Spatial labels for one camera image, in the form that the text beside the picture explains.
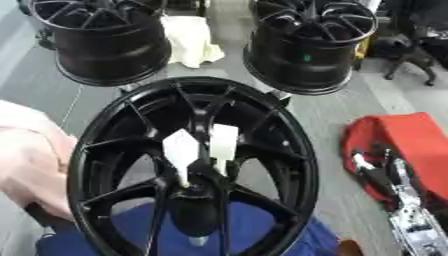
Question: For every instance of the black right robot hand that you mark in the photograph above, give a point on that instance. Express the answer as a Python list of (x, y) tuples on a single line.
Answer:
[(379, 176)]

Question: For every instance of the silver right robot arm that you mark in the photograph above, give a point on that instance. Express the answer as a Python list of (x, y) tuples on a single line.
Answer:
[(417, 228)]

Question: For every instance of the black wheel rim, green dot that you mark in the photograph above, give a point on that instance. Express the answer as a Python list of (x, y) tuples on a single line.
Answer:
[(303, 63)]

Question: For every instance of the white pin, rectangular head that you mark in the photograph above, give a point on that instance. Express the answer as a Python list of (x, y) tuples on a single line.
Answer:
[(224, 140)]

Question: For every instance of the black spoked wheel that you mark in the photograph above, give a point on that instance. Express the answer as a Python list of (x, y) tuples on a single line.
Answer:
[(111, 133)]

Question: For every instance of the red cloth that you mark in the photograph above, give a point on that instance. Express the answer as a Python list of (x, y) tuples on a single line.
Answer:
[(417, 136)]

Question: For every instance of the black chair base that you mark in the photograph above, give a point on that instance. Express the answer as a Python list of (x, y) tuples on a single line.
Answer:
[(408, 53)]

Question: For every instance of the cream white cloth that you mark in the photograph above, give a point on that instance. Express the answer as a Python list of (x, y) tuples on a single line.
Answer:
[(189, 40)]

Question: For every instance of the person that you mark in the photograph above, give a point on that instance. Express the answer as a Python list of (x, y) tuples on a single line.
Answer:
[(29, 160)]

